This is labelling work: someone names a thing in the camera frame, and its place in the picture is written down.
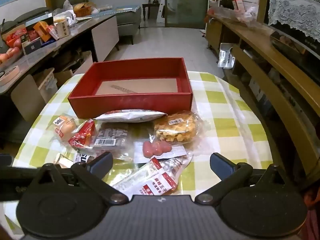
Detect pink sausages vacuum packet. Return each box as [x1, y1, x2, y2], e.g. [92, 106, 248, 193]
[134, 140, 187, 165]

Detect white plastic bag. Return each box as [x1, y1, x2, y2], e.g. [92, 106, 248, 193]
[54, 0, 77, 27]

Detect grey sofa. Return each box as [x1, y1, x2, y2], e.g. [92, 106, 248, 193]
[116, 5, 142, 46]

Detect black box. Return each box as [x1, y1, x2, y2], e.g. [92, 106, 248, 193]
[21, 39, 42, 55]

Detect open cardboard box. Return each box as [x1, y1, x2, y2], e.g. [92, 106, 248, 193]
[54, 51, 94, 81]

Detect bread bun in clear packet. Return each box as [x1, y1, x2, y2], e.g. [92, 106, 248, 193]
[53, 114, 83, 143]

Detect gold candy wrapper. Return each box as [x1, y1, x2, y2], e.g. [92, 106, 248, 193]
[55, 154, 73, 168]

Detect waffle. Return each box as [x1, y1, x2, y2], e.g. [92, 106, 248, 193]
[153, 111, 200, 145]

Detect dark wooden chair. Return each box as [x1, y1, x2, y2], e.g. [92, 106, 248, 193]
[142, 0, 165, 20]

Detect black and white snack packet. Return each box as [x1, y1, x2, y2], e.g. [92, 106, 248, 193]
[74, 151, 97, 165]

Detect green white checked tablecloth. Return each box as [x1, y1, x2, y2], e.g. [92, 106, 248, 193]
[5, 70, 274, 230]

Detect dark jerky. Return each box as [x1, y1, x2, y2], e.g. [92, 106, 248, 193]
[92, 127, 131, 157]

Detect white carton box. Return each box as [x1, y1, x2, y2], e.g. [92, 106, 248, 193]
[54, 21, 72, 40]

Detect silver plastic bag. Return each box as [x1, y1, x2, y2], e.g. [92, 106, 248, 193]
[217, 42, 236, 69]

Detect clear plastic bag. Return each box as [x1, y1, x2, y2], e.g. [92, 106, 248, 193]
[212, 5, 258, 27]

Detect white foil snack bag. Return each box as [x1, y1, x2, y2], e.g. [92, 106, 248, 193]
[95, 109, 167, 123]

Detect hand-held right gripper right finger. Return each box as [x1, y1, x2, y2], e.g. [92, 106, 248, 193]
[194, 152, 300, 204]

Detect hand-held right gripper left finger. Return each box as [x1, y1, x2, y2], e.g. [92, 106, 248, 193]
[30, 151, 128, 204]

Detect tape roll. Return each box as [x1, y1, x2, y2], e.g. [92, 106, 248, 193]
[0, 66, 20, 85]

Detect red cardboard box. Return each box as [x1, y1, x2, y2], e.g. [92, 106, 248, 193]
[68, 57, 193, 118]

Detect white packet with red label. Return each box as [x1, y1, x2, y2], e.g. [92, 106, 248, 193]
[111, 156, 193, 196]

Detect beige chair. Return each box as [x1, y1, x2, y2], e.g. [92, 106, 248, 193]
[10, 74, 47, 123]

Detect small red snack packet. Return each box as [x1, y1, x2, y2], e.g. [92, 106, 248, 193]
[68, 119, 97, 148]

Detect white lace curtain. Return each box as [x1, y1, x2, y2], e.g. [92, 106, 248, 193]
[269, 0, 320, 34]

